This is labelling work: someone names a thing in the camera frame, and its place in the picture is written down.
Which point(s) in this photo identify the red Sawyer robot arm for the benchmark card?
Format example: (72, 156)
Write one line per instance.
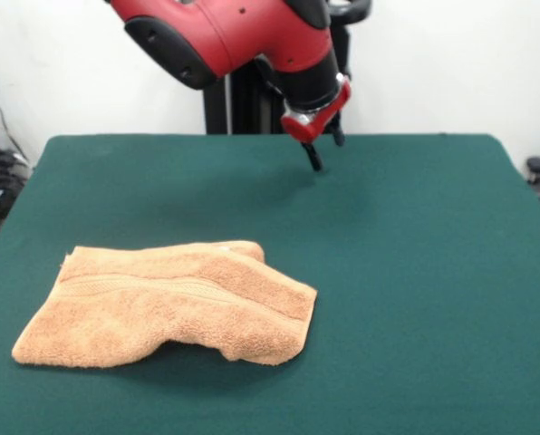
(252, 31)

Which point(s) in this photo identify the dark green tablecloth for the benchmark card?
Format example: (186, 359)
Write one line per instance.
(433, 294)

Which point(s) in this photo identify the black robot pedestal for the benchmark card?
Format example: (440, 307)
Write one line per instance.
(247, 113)

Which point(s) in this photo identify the orange terry towel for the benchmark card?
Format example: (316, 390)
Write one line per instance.
(138, 312)

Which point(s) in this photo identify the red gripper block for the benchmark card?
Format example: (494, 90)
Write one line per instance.
(301, 129)

